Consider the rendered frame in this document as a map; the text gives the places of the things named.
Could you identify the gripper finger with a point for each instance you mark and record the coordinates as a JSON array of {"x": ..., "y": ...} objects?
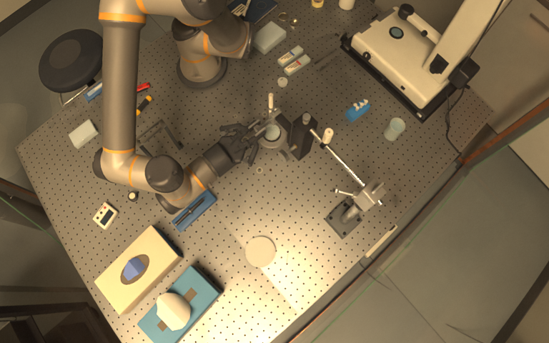
[
  {"x": 237, "y": 130},
  {"x": 254, "y": 153}
]

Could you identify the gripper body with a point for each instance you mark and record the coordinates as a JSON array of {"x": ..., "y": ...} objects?
[{"x": 225, "y": 152}]

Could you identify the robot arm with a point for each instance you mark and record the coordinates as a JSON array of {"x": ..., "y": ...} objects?
[{"x": 121, "y": 86}]

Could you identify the black manipulator carriage block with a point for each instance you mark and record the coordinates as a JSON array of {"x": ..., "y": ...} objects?
[{"x": 303, "y": 136}]

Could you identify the white knob on carriage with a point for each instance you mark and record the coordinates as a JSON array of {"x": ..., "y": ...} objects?
[{"x": 306, "y": 117}]

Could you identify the white coarse knob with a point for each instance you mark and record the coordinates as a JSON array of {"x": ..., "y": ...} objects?
[{"x": 327, "y": 135}]

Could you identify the steel manipulator rod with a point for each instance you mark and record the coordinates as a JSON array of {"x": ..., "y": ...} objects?
[{"x": 347, "y": 164}]

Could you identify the small black white knob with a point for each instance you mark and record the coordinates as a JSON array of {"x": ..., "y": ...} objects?
[{"x": 133, "y": 196}]

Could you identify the blue rack with white tips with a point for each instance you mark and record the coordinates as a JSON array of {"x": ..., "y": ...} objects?
[{"x": 357, "y": 111}]

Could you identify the grey manipulator clamp boss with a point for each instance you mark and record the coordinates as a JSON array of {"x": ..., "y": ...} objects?
[{"x": 369, "y": 195}]

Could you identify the blue tray with black rod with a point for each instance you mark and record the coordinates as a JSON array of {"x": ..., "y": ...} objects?
[{"x": 194, "y": 209}]

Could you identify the small white cylinder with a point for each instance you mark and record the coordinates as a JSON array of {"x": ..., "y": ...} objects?
[{"x": 282, "y": 82}]

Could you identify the white slide box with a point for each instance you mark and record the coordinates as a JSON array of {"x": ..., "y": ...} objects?
[
  {"x": 297, "y": 65},
  {"x": 290, "y": 55}
]

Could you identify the yellow black screwdriver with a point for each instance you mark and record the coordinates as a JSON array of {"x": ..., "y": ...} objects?
[{"x": 144, "y": 105}]

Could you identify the white round disc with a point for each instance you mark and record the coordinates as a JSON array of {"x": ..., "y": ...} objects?
[{"x": 260, "y": 251}]

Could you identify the large white foam block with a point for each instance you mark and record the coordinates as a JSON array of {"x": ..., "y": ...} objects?
[{"x": 269, "y": 37}]

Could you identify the red hand tool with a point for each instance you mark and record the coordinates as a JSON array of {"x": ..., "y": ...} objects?
[{"x": 143, "y": 87}]

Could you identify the black tweezers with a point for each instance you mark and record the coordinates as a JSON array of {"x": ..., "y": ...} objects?
[{"x": 324, "y": 59}]

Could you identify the small glass dish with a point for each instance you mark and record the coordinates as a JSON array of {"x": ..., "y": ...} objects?
[{"x": 283, "y": 16}]

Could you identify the dark blue book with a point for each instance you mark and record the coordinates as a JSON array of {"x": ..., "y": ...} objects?
[{"x": 258, "y": 9}]

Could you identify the cream tissue box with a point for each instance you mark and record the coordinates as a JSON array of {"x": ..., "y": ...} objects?
[{"x": 155, "y": 260}]

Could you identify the white digital timer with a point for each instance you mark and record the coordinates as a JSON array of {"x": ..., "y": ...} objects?
[{"x": 105, "y": 215}]

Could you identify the clear beaker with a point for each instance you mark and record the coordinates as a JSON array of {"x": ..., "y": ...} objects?
[{"x": 394, "y": 129}]

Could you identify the yellow tape roll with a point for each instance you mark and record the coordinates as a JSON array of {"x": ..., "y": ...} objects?
[{"x": 317, "y": 3}]

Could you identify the white flat strip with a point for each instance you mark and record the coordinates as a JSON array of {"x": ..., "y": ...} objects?
[{"x": 382, "y": 241}]

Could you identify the blue scale with white lump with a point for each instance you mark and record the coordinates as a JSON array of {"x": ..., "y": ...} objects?
[{"x": 179, "y": 305}]

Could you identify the white cylinder jar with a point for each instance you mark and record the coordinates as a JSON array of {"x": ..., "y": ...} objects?
[{"x": 347, "y": 4}]

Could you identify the white microscope on black base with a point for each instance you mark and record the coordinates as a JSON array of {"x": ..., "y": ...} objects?
[{"x": 398, "y": 52}]

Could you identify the black round stool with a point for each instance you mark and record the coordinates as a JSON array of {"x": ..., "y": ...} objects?
[{"x": 70, "y": 59}]

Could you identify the white cabinet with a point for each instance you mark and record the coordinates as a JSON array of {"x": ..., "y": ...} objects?
[{"x": 537, "y": 95}]

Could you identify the grey manipulator base plate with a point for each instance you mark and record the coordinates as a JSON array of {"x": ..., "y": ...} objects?
[{"x": 341, "y": 221}]

